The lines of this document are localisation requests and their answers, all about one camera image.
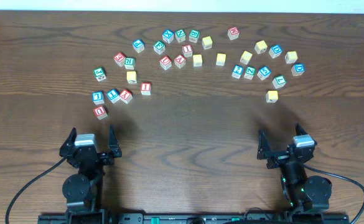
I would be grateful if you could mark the blue D block right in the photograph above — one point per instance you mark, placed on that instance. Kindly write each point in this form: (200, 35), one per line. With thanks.
(298, 69)

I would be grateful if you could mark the blue X block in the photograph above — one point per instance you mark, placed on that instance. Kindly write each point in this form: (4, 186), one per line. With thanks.
(168, 36)

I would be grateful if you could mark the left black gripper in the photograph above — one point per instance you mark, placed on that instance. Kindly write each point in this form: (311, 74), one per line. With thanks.
(88, 154)

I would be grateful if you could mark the yellow block lower right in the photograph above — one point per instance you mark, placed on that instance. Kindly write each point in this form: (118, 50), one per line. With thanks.
(272, 96)

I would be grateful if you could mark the yellow block upper right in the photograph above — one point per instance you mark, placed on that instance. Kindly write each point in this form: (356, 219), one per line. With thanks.
(260, 47)

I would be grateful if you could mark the blue L block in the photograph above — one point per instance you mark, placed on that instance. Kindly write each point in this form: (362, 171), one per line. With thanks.
(98, 98)

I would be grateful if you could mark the yellow S block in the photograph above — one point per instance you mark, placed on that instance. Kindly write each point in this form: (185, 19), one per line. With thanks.
(197, 60)

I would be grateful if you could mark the yellow block top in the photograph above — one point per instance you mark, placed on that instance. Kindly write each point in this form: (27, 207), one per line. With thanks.
(207, 42)

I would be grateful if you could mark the red W block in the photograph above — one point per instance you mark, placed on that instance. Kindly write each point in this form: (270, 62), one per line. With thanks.
(233, 33)

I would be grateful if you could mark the green Z block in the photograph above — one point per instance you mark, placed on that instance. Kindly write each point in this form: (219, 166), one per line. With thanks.
(249, 72)

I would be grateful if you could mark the red Y block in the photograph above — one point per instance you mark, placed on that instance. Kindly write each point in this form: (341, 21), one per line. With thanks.
(126, 96)

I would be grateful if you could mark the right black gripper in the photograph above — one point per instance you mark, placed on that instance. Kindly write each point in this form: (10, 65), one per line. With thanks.
(285, 156)

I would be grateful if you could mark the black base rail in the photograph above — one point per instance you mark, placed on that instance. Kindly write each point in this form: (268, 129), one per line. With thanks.
(138, 218)

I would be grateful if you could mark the green J block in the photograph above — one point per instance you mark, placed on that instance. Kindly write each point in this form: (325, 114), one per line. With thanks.
(99, 74)

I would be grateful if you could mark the blue P block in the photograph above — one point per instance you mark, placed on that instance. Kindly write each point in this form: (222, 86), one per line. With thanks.
(138, 45)

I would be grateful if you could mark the blue d block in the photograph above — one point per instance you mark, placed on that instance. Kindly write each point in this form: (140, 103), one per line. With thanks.
(298, 69)
(275, 51)

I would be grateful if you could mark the yellow block right tilted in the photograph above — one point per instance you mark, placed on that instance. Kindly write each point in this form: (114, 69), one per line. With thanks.
(245, 57)

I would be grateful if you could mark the blue 2 block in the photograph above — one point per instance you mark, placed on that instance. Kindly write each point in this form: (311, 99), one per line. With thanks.
(237, 71)

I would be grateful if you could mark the green R block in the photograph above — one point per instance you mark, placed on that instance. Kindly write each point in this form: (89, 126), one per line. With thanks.
(130, 63)

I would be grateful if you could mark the yellow block left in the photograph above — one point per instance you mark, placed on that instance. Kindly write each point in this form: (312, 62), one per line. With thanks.
(131, 77)

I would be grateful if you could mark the yellow O block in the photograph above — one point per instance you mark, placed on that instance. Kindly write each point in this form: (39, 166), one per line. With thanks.
(221, 59)

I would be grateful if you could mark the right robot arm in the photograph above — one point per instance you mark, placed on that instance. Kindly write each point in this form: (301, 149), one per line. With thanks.
(306, 194)

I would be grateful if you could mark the yellow 8 block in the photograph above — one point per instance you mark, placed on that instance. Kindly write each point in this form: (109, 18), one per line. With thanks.
(291, 57)

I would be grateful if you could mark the blue D block upper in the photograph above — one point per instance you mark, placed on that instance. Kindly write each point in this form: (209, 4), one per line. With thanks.
(275, 51)

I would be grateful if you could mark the red U block left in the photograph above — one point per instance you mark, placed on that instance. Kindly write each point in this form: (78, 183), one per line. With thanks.
(100, 112)

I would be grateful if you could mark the blue 5 block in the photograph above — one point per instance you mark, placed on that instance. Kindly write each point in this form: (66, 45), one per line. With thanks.
(263, 73)

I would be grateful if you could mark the green F block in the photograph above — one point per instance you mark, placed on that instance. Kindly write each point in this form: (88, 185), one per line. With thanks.
(159, 47)

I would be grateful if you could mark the red i block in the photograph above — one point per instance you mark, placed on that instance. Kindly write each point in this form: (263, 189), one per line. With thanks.
(187, 50)
(145, 88)

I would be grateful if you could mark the red A block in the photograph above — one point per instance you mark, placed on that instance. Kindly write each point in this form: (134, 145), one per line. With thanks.
(180, 61)

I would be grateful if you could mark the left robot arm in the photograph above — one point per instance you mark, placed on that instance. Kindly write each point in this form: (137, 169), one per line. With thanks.
(83, 190)

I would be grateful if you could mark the red U block centre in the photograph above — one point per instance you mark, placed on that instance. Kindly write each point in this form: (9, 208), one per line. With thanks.
(165, 62)

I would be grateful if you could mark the red u block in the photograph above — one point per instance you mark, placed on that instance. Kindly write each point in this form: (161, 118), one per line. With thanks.
(100, 112)
(165, 62)

